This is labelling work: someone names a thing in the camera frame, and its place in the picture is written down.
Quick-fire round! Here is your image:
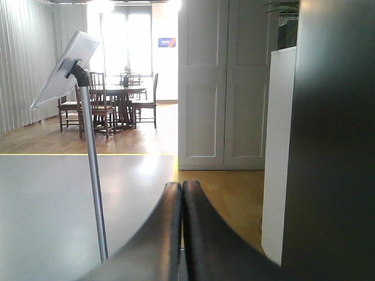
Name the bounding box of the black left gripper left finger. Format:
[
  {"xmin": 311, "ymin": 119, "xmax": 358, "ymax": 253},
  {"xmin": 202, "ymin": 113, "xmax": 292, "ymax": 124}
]
[{"xmin": 79, "ymin": 182, "xmax": 182, "ymax": 280}]

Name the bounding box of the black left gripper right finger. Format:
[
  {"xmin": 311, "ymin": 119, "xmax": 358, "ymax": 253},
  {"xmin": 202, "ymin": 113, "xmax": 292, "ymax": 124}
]
[{"xmin": 182, "ymin": 181, "xmax": 290, "ymax": 280}]

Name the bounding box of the dark grey fridge body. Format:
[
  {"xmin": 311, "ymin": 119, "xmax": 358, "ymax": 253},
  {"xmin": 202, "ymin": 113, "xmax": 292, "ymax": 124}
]
[{"xmin": 282, "ymin": 1, "xmax": 374, "ymax": 280}]

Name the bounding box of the wooden chair right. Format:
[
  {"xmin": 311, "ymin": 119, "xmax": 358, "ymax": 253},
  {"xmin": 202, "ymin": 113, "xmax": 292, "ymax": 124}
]
[{"xmin": 132, "ymin": 73, "xmax": 159, "ymax": 129}]

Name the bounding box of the wooden chair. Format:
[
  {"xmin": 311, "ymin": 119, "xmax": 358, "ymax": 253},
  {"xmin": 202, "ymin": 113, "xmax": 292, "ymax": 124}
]
[
  {"xmin": 88, "ymin": 71, "xmax": 117, "ymax": 139},
  {"xmin": 132, "ymin": 73, "xmax": 159, "ymax": 129}
]

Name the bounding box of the wooden dining table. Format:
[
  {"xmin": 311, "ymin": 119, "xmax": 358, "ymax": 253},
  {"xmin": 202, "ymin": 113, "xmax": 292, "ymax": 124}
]
[{"xmin": 93, "ymin": 84, "xmax": 146, "ymax": 130}]

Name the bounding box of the wooden chair front left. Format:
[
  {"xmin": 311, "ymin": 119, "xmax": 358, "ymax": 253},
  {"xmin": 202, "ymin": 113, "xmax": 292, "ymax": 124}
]
[{"xmin": 88, "ymin": 71, "xmax": 117, "ymax": 139}]

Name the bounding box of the silver sign stand pole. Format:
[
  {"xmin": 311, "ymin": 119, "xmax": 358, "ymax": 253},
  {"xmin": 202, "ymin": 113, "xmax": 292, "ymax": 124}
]
[{"xmin": 30, "ymin": 30, "xmax": 108, "ymax": 262}]

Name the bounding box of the white side panel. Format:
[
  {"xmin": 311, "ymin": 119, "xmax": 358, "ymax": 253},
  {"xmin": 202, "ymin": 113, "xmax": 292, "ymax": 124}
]
[{"xmin": 261, "ymin": 47, "xmax": 296, "ymax": 265}]

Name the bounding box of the white panelled wardrobe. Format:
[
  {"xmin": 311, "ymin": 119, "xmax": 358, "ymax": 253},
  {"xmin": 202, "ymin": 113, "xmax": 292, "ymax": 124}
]
[{"xmin": 178, "ymin": 1, "xmax": 278, "ymax": 170}]

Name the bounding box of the blue wall sign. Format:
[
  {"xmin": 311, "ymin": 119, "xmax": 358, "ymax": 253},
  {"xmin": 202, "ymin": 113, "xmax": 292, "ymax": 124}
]
[{"xmin": 158, "ymin": 37, "xmax": 176, "ymax": 48}]

